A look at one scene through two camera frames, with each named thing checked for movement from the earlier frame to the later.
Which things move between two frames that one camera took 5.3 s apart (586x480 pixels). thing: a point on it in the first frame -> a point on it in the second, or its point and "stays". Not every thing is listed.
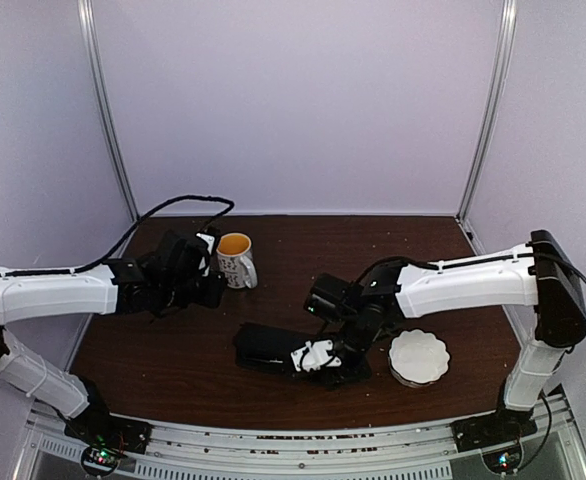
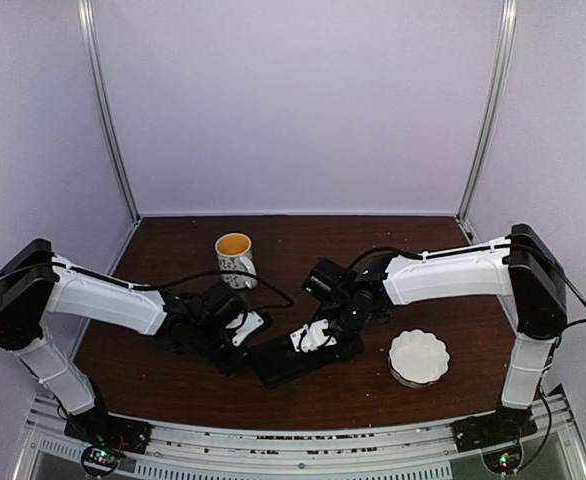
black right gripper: (361, 369) -> (354, 348)
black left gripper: (212, 296) -> (227, 367)
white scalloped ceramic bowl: (418, 358) stays
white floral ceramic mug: (236, 261) stays
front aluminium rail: (421, 450) stays
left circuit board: (99, 460) stays
